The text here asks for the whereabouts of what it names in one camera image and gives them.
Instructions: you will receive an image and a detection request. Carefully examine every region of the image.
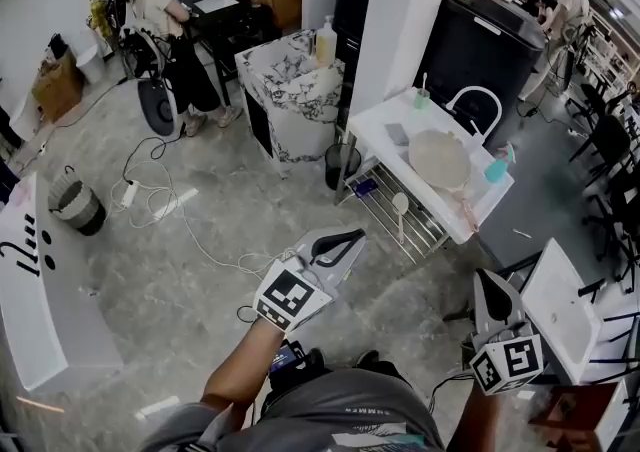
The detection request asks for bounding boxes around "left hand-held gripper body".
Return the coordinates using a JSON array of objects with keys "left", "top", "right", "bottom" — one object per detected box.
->
[{"left": 252, "top": 228, "right": 369, "bottom": 332}]

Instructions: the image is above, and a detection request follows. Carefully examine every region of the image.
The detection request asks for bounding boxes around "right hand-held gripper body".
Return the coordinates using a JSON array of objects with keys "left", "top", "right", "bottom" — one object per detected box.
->
[{"left": 468, "top": 267, "right": 546, "bottom": 396}]

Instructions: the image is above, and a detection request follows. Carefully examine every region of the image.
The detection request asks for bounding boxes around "grey scrubber pad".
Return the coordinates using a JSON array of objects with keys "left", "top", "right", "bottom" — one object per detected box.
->
[{"left": 383, "top": 122, "right": 412, "bottom": 147}]

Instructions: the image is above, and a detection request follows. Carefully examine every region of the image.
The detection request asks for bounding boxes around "beige pan with pink handle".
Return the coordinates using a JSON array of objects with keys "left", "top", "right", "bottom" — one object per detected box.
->
[{"left": 408, "top": 129, "right": 481, "bottom": 234}]

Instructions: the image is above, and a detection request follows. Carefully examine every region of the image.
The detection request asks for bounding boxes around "person's left forearm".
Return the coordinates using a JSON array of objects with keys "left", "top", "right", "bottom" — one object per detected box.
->
[{"left": 199, "top": 314, "right": 287, "bottom": 414}]

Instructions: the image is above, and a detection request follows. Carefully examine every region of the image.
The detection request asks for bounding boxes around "person's right forearm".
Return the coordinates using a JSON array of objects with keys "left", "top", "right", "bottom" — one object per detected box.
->
[{"left": 447, "top": 379, "right": 504, "bottom": 452}]

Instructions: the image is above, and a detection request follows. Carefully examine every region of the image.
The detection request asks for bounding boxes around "blue packet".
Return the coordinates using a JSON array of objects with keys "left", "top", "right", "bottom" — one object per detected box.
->
[{"left": 349, "top": 176, "right": 382, "bottom": 200}]

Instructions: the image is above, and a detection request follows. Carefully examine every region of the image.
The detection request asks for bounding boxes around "small device with screen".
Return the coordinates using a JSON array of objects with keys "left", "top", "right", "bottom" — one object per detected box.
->
[{"left": 268, "top": 339, "right": 307, "bottom": 377}]

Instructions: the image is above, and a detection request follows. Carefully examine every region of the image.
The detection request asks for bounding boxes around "white ceramic sink basin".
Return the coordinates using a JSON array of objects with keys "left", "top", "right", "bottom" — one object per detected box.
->
[{"left": 519, "top": 237, "right": 604, "bottom": 386}]

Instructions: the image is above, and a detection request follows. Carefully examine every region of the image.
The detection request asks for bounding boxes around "black mesh waste bin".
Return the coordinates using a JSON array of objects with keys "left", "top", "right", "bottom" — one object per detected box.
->
[{"left": 324, "top": 141, "right": 363, "bottom": 192}]

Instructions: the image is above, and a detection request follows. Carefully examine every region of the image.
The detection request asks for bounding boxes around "brown wooden box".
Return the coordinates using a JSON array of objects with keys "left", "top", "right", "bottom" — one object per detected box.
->
[{"left": 528, "top": 381, "right": 622, "bottom": 444}]

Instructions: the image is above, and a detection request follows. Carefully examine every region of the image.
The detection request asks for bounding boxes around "person's grey shirt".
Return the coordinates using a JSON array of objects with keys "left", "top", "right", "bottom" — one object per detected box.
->
[{"left": 138, "top": 364, "right": 447, "bottom": 452}]

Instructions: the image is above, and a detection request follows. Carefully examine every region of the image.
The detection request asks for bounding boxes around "teal spray bottle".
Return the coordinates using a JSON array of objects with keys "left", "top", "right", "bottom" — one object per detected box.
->
[{"left": 482, "top": 141, "right": 519, "bottom": 186}]

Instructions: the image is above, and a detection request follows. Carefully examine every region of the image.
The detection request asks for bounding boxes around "white sink table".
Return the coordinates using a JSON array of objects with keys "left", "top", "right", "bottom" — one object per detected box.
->
[{"left": 346, "top": 86, "right": 516, "bottom": 246}]

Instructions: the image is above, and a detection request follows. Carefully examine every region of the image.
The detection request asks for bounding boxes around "marble pattern sink cabinet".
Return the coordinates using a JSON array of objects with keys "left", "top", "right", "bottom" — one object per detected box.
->
[{"left": 234, "top": 28, "right": 347, "bottom": 177}]

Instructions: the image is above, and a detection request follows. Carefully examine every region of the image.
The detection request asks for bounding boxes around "green cup with toothbrush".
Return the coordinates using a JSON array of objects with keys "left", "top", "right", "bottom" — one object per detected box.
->
[{"left": 413, "top": 72, "right": 433, "bottom": 112}]

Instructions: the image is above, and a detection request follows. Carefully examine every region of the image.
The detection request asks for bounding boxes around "black chair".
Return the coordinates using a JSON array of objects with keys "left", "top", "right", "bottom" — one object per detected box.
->
[{"left": 568, "top": 83, "right": 640, "bottom": 294}]

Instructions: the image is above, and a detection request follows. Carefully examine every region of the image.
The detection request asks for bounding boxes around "white power strip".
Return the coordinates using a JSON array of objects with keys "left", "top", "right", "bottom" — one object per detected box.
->
[{"left": 120, "top": 179, "right": 140, "bottom": 208}]

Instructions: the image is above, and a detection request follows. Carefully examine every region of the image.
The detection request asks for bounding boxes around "yellow soap pump bottle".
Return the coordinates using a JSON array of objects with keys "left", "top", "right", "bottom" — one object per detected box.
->
[{"left": 314, "top": 14, "right": 338, "bottom": 67}]

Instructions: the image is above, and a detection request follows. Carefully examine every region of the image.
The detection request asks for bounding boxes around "white arched faucet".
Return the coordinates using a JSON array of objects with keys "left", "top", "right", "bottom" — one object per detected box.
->
[{"left": 443, "top": 85, "right": 503, "bottom": 147}]

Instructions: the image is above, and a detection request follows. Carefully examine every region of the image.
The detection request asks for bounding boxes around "white wheeled device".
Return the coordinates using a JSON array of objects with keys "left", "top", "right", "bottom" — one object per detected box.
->
[{"left": 136, "top": 73, "right": 180, "bottom": 137}]

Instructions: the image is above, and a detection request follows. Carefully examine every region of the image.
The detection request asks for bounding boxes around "grey woven basket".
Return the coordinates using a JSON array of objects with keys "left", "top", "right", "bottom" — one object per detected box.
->
[{"left": 46, "top": 165, "right": 108, "bottom": 238}]

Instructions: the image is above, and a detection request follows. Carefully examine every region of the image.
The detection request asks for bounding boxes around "tall black cabinet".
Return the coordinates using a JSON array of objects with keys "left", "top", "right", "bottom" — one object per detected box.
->
[{"left": 331, "top": 0, "right": 378, "bottom": 87}]

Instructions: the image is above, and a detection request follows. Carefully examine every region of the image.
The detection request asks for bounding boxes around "black desk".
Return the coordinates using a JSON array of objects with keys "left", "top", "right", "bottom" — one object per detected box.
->
[{"left": 177, "top": 0, "right": 281, "bottom": 109}]

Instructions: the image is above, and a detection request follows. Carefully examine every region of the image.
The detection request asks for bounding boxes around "white curved counter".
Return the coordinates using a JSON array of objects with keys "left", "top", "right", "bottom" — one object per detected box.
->
[{"left": 0, "top": 171, "right": 125, "bottom": 395}]

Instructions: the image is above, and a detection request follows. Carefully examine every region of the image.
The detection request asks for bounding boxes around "white waste bin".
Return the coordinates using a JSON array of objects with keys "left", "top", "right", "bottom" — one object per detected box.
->
[{"left": 74, "top": 43, "right": 107, "bottom": 87}]

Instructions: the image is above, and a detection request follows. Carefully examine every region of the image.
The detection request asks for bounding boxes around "metal wire rack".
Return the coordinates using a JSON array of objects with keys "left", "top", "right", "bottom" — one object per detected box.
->
[{"left": 342, "top": 158, "right": 452, "bottom": 264}]

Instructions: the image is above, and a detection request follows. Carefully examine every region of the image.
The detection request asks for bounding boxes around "white long-handled dish brush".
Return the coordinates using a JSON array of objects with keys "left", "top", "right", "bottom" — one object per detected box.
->
[{"left": 392, "top": 192, "right": 410, "bottom": 245}]

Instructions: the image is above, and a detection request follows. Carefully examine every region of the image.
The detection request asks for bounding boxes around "white power cable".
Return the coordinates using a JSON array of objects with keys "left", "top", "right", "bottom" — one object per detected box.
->
[{"left": 107, "top": 135, "right": 296, "bottom": 277}]

